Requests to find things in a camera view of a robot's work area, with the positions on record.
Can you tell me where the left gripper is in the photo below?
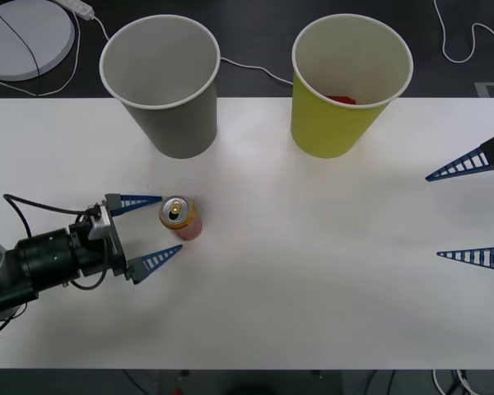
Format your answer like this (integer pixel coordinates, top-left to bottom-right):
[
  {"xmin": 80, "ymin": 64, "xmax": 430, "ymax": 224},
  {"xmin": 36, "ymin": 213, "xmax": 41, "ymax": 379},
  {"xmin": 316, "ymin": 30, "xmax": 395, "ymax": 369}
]
[{"xmin": 68, "ymin": 192, "xmax": 184, "ymax": 286}]

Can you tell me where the gold and red drink can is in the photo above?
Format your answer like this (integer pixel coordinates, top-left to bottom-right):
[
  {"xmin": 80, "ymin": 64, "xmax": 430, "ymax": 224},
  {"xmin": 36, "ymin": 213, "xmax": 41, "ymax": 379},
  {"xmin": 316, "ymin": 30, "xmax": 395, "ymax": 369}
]
[{"xmin": 159, "ymin": 195, "xmax": 203, "ymax": 242}]

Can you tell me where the grey plastic bin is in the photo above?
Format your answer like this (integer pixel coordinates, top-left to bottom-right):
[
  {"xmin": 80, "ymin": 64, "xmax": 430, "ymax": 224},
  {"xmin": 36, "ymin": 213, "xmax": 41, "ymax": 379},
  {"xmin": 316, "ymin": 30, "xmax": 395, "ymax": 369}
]
[{"xmin": 99, "ymin": 14, "xmax": 222, "ymax": 160}]

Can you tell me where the round pale grey disc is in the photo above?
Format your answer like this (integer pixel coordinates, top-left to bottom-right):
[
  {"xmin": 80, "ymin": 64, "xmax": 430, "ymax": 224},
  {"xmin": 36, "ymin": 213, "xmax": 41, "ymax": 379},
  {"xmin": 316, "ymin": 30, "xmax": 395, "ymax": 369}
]
[{"xmin": 0, "ymin": 0, "xmax": 77, "ymax": 81}]

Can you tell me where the white power strip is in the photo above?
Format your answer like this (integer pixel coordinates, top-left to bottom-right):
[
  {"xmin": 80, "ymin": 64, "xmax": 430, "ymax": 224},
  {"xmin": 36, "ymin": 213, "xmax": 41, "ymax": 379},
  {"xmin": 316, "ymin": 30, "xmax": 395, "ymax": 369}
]
[{"xmin": 51, "ymin": 0, "xmax": 95, "ymax": 20}]

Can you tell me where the white looped cable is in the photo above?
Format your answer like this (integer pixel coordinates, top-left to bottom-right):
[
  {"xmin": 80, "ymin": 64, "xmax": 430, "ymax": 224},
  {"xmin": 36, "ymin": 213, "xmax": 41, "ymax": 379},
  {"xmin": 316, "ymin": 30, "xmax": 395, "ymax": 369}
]
[{"xmin": 433, "ymin": 0, "xmax": 494, "ymax": 64}]

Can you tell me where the thin white cable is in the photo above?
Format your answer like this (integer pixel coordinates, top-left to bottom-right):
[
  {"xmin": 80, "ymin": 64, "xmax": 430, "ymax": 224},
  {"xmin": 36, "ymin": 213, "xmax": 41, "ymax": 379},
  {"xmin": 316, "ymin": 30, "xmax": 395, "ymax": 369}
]
[{"xmin": 0, "ymin": 10, "xmax": 82, "ymax": 98}]

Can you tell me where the thin black cable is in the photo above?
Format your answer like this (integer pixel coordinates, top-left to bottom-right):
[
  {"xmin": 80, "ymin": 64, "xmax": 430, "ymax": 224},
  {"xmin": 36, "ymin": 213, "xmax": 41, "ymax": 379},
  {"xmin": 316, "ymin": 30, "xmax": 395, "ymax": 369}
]
[{"xmin": 0, "ymin": 7, "xmax": 41, "ymax": 79}]

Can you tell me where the white power strip cable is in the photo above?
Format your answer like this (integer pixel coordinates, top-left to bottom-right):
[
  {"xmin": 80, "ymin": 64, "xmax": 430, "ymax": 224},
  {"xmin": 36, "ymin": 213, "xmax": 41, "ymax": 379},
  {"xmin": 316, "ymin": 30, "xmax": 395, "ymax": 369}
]
[{"xmin": 91, "ymin": 15, "xmax": 294, "ymax": 86}]

